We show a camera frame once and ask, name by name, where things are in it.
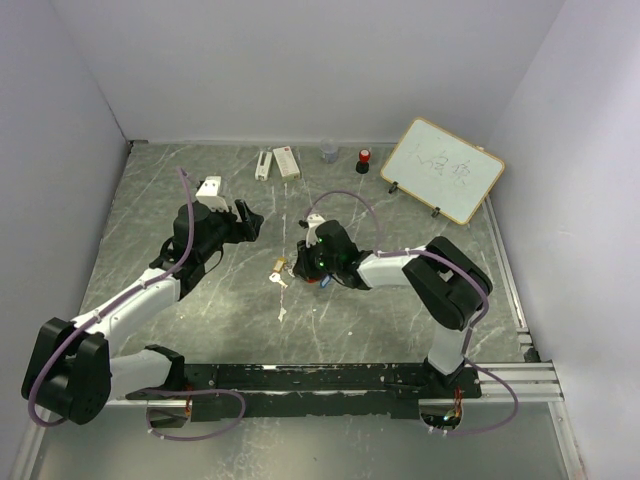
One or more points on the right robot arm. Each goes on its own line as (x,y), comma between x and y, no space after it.
(453,289)

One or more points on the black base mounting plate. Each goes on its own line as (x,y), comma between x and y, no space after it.
(356,389)

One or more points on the red black stamp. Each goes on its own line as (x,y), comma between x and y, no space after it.
(362,165)

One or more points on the clear jar of clips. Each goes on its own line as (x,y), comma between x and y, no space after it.
(329,150)

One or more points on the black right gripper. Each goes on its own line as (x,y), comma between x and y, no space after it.
(302,266)

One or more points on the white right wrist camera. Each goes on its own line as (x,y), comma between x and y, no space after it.
(310,224)

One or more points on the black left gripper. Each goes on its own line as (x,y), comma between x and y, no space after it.
(246,230)

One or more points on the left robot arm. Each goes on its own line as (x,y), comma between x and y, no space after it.
(72,371)

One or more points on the green white staple box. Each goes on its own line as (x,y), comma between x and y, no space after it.
(287,164)

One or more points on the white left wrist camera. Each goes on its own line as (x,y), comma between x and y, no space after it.
(211,194)

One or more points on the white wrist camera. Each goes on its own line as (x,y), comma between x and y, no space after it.
(211,194)
(310,224)

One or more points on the yellow framed whiteboard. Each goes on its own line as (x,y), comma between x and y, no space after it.
(441,170)

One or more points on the aluminium rail frame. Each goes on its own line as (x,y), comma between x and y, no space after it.
(517,429)

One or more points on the blue key tag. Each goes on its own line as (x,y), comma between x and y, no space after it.
(326,280)

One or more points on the white stapler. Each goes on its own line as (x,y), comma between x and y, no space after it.
(263,166)

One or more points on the yellow key tag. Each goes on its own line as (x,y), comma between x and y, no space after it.
(279,264)

